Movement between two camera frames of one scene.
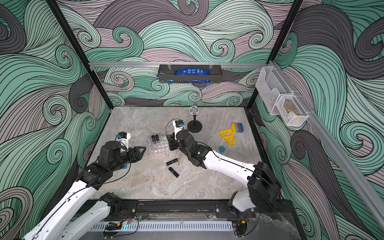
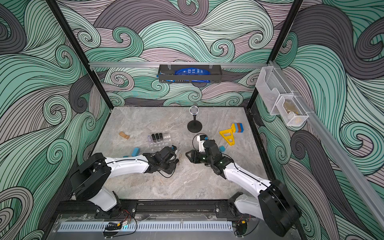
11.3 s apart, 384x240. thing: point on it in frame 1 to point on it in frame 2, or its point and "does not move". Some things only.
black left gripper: [135, 153] to [172, 168]
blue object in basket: [191, 71] does not move
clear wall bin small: [291, 111] does not move
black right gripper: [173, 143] to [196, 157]
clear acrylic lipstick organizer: [160, 146] does not move
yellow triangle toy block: [228, 134] does not move
